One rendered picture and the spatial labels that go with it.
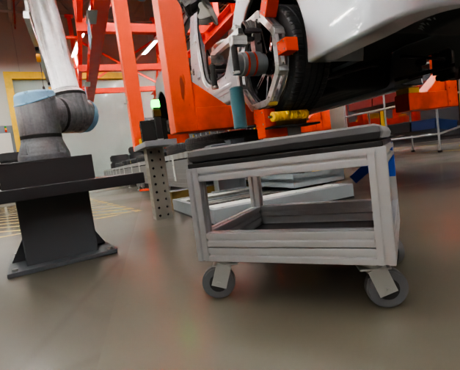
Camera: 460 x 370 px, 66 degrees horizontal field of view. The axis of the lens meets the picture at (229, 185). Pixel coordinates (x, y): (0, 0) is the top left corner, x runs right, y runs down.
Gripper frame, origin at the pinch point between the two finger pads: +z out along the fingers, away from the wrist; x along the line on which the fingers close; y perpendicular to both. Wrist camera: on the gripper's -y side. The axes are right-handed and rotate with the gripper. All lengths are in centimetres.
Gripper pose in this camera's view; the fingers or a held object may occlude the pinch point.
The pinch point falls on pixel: (217, 20)
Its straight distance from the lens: 135.9
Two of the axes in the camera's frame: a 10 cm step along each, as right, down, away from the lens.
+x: -0.4, -1.0, -9.9
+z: 5.6, 8.2, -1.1
